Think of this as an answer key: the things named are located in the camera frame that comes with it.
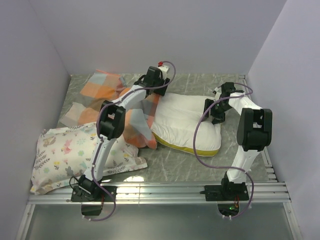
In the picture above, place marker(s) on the aluminium front rail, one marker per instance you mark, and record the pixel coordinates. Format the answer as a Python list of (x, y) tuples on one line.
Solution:
[(164, 193)]

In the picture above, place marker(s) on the aluminium side rail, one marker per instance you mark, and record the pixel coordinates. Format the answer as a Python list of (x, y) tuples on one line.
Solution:
[(264, 155)]

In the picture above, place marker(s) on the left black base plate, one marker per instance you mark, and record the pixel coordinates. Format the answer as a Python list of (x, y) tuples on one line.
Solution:
[(80, 196)]

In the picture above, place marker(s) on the floral animal print pillow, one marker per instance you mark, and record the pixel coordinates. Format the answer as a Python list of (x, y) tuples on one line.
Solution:
[(65, 152)]

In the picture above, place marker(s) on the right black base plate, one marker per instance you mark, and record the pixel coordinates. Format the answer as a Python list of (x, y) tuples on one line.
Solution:
[(223, 193)]

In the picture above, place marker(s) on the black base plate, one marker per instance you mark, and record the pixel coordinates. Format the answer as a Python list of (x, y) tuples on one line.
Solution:
[(80, 196), (223, 193)]

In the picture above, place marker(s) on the white pillow yellow edge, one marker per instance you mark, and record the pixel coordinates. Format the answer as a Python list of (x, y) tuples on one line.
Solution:
[(175, 121)]

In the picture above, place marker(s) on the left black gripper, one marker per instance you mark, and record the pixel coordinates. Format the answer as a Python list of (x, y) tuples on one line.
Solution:
[(162, 91)]

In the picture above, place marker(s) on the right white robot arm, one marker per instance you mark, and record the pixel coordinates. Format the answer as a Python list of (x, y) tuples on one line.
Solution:
[(254, 131)]

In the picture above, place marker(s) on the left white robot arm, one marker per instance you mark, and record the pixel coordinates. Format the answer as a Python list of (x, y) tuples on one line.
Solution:
[(110, 125)]

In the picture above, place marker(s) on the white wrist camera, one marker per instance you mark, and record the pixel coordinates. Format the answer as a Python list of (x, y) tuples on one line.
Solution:
[(164, 69), (217, 92)]

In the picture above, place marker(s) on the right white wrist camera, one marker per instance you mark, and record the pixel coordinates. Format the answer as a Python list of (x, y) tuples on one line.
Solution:
[(217, 92)]

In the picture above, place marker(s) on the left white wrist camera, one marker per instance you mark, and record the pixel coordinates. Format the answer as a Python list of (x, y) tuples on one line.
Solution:
[(164, 69)]

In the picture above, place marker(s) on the plaid orange blue pillowcase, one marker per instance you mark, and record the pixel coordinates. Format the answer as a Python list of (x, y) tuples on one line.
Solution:
[(84, 107)]

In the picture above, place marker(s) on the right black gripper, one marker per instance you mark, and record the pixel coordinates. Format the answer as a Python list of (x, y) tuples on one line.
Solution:
[(218, 118)]

